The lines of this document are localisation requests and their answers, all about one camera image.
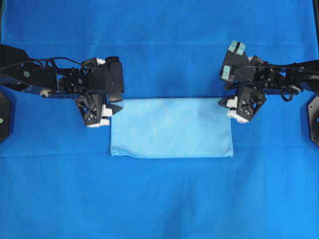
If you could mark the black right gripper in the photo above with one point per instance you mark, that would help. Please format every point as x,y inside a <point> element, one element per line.
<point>244,105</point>

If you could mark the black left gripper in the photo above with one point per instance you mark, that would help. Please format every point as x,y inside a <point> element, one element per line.
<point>94,110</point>

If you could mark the light blue towel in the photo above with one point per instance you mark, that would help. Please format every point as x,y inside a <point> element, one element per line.
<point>171,128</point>

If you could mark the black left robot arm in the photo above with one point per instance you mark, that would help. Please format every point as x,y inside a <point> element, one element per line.
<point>43,77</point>

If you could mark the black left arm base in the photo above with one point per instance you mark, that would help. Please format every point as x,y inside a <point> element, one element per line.
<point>5,116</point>

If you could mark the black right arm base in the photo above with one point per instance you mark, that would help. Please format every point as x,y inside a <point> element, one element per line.
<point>313,120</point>

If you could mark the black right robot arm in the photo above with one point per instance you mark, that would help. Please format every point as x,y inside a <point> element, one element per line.
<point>253,81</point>

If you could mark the blue table cloth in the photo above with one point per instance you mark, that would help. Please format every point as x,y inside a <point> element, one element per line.
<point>58,179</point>

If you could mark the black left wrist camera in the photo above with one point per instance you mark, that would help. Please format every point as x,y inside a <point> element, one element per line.
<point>106,77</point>

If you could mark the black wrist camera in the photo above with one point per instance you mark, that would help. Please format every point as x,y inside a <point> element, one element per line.
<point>237,68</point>
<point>106,77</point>

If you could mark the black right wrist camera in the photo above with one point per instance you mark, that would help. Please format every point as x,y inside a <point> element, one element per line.
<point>237,68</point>

